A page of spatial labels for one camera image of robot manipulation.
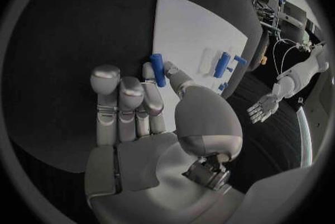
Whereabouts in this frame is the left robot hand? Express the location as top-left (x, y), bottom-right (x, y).
top-left (246, 93), bottom-right (280, 125)

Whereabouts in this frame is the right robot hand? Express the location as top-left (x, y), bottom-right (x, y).
top-left (84, 61), bottom-right (247, 224)

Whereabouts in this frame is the white cable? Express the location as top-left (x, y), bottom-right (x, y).
top-left (280, 45), bottom-right (302, 77)
top-left (271, 39), bottom-right (302, 80)

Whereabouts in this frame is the white task board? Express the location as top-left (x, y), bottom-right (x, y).
top-left (151, 0), bottom-right (250, 133)

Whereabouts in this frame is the blue long cylinder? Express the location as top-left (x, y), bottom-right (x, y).
top-left (213, 51), bottom-right (232, 79)
top-left (149, 53), bottom-right (168, 88)

